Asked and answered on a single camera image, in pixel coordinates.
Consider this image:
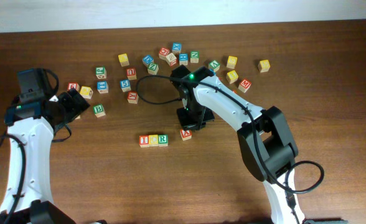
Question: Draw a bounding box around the red A block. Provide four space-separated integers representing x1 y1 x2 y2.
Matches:
180 129 192 141

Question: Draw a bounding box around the green R block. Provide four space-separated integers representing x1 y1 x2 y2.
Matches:
158 134 169 147

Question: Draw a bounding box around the yellow C block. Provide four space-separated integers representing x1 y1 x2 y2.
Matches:
149 134 159 147

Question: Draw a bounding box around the red I block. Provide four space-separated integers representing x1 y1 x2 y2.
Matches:
139 135 149 147

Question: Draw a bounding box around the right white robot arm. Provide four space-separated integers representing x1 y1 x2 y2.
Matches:
171 65 304 223

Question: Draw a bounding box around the red 6 block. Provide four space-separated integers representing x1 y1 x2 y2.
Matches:
67 83 80 91

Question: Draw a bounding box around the green V block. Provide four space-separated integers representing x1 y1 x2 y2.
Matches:
209 60 220 72

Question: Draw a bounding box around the yellow block centre right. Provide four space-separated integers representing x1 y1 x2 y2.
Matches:
226 70 238 84

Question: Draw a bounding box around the blue H block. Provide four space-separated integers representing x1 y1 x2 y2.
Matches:
179 54 189 65

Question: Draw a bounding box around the green N block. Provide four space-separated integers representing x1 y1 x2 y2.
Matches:
190 51 199 63

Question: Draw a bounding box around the red M block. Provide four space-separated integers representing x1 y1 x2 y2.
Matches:
238 79 251 93

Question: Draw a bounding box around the red and wood block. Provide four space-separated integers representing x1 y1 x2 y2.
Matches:
166 53 177 67

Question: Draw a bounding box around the green Z block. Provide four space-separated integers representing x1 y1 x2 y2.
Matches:
148 63 159 75

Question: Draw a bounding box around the red K block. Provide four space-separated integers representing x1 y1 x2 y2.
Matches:
127 91 139 104

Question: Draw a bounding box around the green B block right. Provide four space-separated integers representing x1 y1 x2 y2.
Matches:
93 104 106 118

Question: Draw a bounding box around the yellow block upper right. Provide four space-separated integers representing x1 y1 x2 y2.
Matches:
226 56 238 69

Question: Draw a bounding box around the red C block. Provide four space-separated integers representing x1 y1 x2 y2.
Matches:
159 47 170 60

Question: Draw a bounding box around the blue I block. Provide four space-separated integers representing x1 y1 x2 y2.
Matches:
96 81 109 94

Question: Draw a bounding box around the blue X block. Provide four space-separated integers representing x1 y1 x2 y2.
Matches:
172 42 182 54

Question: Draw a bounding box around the blue D block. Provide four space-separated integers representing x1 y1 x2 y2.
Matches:
142 55 154 67

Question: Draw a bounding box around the green J block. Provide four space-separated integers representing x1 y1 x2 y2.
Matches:
95 67 107 79

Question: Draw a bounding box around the blue 5 block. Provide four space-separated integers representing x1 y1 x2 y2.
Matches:
120 80 131 92

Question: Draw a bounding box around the red U block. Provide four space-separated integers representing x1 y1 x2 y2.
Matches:
126 68 137 80

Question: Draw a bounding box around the yellow block far right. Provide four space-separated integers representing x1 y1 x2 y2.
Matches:
258 60 271 73

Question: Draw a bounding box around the yellow block upper left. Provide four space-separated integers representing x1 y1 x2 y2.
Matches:
118 54 129 67

